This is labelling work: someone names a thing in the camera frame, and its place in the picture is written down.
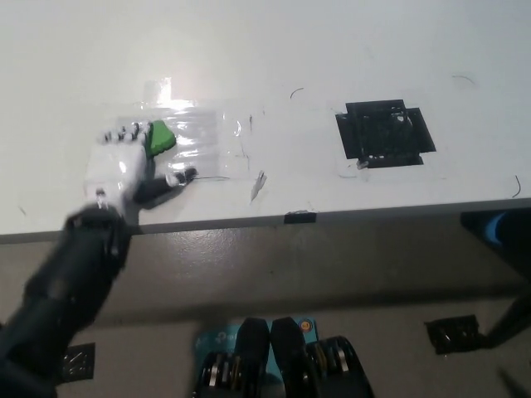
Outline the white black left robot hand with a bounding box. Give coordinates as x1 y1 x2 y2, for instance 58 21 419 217
85 119 198 216

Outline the green foam whiteboard eraser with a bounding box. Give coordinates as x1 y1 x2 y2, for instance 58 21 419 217
145 120 176 159

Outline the clear plastic tape sheet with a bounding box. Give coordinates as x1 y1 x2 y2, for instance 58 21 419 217
118 108 250 183

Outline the teal router box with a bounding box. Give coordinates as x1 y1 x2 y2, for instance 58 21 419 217
194 318 319 381

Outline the black floor tape marker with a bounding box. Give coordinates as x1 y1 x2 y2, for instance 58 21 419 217
61 342 96 382
423 315 485 357

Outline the black tape square patch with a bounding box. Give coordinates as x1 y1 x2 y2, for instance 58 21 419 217
334 99 436 169

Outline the black object with blue mark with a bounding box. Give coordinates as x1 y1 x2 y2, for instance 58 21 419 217
460 210 531 274

